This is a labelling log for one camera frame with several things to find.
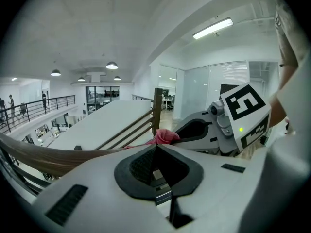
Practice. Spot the dark wooden handrail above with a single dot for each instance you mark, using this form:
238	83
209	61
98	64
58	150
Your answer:
48	156

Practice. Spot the pink cloth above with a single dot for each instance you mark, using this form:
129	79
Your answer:
162	136

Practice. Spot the frosted glass partition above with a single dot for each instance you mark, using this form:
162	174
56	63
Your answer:
196	91

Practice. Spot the small pendant lamp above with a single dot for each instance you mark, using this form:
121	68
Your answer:
81	78
116	78

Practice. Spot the dark wooden stair banister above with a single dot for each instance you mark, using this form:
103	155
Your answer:
158	110

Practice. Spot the long ceiling light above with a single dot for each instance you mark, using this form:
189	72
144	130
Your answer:
213	28

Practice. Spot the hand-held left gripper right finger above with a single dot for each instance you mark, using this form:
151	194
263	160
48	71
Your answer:
218	190

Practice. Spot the short black metal balustrade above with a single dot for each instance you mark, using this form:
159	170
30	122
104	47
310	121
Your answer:
143	96

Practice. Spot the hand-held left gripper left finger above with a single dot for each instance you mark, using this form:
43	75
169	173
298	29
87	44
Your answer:
97	186

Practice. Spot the black-framed glass room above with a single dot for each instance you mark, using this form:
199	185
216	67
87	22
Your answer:
103	98

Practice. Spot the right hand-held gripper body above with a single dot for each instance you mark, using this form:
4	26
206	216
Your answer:
245	101

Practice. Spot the long black metal balustrade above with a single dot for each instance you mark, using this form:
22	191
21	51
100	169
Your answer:
28	110

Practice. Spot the black office chair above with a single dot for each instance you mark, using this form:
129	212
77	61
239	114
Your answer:
23	109

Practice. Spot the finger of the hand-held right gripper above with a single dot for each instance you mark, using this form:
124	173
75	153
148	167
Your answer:
194	117
199	144

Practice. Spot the large pendant lamp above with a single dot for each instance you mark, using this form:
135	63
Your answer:
55	72
111	66

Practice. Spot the person's right forearm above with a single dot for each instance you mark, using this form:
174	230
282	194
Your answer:
277	110

